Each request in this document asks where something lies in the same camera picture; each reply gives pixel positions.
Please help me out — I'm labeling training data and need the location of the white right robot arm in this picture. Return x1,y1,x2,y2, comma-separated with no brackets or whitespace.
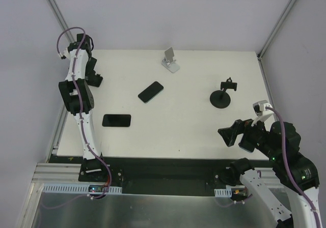
217,120,322,227

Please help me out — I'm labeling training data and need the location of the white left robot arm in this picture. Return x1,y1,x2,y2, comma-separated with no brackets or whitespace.
59,33,108,182

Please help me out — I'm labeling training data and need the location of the black round-base clamp stand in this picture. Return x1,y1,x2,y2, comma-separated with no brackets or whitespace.
209,77,237,109

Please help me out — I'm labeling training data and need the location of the white folding phone stand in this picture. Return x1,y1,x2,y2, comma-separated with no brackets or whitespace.
161,47,180,73

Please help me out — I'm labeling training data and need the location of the black folding phone stand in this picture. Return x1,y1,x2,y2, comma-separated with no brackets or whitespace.
85,57,103,88

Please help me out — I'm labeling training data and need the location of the smartphone with blue edge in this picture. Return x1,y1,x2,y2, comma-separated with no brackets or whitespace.
238,135,255,153

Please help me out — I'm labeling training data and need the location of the black smartphone with teal edge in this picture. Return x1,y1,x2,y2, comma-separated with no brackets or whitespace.
138,81,164,103

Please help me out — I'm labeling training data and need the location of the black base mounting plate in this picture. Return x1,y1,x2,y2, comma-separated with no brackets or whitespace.
48,155,276,195

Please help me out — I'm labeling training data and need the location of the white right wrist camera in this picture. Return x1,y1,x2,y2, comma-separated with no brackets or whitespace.
251,100,274,127

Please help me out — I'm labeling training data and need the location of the white slotted cable duct right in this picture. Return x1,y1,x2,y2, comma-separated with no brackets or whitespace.
214,188,232,198

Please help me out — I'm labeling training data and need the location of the white slotted cable duct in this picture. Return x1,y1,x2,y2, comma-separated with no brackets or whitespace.
214,188,232,198
42,183,122,195

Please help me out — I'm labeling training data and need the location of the aluminium frame rail right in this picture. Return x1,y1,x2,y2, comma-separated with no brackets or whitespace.
257,0,298,61

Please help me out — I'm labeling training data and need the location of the aluminium frame rail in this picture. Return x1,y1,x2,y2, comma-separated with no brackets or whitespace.
257,0,298,61
46,0,69,31

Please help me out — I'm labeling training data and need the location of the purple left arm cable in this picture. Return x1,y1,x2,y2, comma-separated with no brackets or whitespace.
56,27,113,201

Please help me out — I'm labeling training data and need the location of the white slotted cable duct left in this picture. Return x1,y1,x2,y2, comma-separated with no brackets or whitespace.
42,183,122,195

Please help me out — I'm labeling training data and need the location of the aluminium frame rail left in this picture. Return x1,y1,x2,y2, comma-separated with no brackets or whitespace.
46,0,69,31

